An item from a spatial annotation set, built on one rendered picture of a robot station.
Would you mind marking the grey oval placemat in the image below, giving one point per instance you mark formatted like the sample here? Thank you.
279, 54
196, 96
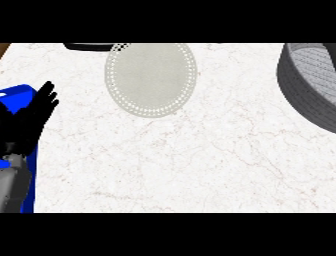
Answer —
150, 79

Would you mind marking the grey wicker basket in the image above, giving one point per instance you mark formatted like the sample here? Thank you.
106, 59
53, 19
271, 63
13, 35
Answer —
319, 90

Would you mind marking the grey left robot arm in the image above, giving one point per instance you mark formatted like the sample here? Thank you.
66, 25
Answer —
6, 186

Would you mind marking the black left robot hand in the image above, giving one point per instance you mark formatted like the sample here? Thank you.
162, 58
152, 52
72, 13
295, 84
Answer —
22, 124

